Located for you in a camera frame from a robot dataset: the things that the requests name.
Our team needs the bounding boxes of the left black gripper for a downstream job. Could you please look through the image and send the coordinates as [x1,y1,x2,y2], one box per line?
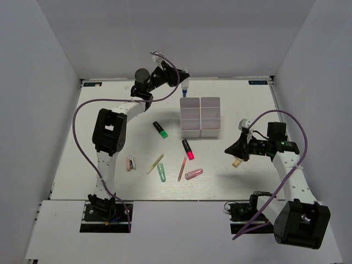
[147,60,190,92]

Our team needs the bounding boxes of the pink black highlighter marker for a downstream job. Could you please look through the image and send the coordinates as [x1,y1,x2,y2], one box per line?
[182,139,195,160]

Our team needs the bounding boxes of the green black highlighter marker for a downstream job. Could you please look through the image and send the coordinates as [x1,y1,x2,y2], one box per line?
[153,122,168,139]

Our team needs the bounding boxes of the pink white mini stapler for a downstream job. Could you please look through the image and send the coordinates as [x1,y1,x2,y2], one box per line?
[126,155,136,172]

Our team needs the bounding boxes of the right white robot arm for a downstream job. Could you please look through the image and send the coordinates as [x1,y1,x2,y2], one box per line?
[225,119,331,250]

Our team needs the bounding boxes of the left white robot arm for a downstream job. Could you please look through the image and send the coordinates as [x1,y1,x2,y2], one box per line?
[88,61,190,219]

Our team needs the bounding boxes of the small tan eraser block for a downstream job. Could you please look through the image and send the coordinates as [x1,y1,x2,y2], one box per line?
[232,158,243,168]

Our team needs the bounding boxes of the left white compartment organizer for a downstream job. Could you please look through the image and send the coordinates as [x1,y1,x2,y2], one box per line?
[180,97,201,138]

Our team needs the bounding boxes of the white compartment organizer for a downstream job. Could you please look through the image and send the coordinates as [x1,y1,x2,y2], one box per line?
[200,97,221,138]
[180,97,201,138]

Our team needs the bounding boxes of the right white compartment organizer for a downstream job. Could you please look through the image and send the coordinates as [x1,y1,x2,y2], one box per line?
[200,97,221,138]

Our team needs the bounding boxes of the pink translucent correction tape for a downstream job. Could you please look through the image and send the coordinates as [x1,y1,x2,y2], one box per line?
[185,168,203,180]

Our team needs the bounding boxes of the orange thin highlighter pen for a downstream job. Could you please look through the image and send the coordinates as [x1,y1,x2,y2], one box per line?
[177,156,188,182]

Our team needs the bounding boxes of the yellow thin highlighter pen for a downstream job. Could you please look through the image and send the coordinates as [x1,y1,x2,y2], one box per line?
[146,153,164,174]

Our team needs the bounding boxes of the green translucent correction tape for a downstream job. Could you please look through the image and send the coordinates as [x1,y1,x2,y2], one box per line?
[157,163,166,183]

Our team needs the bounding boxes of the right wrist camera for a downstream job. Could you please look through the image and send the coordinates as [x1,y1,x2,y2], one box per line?
[238,118,251,131]

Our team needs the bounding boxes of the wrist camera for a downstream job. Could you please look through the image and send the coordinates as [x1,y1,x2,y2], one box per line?
[150,51,164,65]
[238,118,251,131]

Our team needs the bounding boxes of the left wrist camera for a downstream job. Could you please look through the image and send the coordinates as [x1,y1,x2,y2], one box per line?
[150,51,164,65]

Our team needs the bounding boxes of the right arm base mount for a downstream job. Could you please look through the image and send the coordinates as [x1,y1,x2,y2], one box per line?
[224,200,276,234]

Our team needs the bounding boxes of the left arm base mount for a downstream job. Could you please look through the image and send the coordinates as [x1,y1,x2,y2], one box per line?
[80,203,133,234]

